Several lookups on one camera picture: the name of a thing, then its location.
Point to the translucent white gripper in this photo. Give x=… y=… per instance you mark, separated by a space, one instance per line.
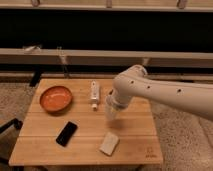
x=112 y=107

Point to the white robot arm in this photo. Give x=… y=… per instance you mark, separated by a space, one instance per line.
x=133 y=82

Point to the orange ceramic bowl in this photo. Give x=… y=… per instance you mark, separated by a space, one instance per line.
x=55 y=99

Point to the beige sponge block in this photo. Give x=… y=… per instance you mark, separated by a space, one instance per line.
x=109 y=143

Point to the wooden folding table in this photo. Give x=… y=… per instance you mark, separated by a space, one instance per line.
x=135 y=127

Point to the black smartphone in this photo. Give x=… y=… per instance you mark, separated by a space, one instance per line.
x=67 y=132

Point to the black chair leg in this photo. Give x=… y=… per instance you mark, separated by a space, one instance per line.
x=17 y=124

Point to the upper wooden shelf beam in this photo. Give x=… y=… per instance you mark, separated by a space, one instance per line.
x=115 y=5

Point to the grey metal shelf rail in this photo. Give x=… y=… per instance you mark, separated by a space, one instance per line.
x=105 y=58

